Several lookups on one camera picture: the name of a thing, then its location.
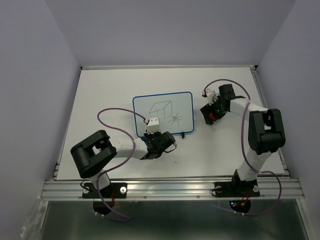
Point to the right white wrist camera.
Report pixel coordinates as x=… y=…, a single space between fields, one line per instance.
x=210 y=95

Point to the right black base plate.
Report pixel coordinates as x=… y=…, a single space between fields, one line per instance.
x=226 y=189

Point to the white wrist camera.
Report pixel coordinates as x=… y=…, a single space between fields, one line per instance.
x=153 y=125
x=210 y=95

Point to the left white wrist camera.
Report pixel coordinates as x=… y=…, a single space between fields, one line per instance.
x=153 y=125

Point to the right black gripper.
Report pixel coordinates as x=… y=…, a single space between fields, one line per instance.
x=207 y=109

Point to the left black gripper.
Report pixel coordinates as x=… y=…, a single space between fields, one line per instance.
x=156 y=133

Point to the aluminium back rail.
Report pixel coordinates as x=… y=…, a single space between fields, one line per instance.
x=129 y=67

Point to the aluminium right side rail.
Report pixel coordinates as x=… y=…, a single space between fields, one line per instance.
x=265 y=136

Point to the clear plastic sheet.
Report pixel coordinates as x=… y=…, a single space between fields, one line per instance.
x=33 y=223

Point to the red whiteboard eraser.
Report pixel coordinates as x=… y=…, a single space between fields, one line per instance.
x=212 y=117

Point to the aluminium front rail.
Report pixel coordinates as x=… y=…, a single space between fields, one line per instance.
x=168 y=189

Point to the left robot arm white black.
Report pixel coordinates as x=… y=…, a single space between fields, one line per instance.
x=92 y=154

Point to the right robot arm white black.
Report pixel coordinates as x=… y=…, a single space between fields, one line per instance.
x=242 y=174

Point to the blue framed whiteboard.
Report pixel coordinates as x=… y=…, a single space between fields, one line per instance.
x=175 y=111

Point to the aluminium rail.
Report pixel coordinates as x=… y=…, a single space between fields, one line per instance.
x=129 y=67
x=168 y=189
x=265 y=136

